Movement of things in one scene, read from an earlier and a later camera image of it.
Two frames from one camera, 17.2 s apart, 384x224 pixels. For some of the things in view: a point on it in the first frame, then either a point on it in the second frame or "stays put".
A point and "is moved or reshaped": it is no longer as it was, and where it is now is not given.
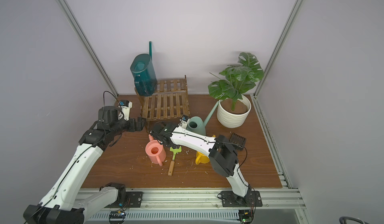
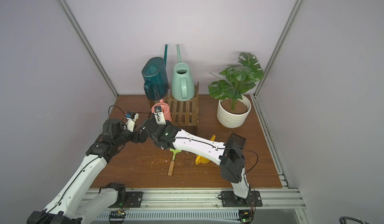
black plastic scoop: (237, 139) stays put
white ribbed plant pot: (237, 118) stays put
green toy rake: (175, 150) stays put
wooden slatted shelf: (170, 102) is moved or reshaped
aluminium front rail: (277, 199) stays put
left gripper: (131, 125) -> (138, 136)
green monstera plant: (239, 79) stays put
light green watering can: (196, 125) -> (182, 87)
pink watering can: (155, 151) -> (165, 108)
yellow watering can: (202, 158) stays put
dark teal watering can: (145, 76) -> (155, 76)
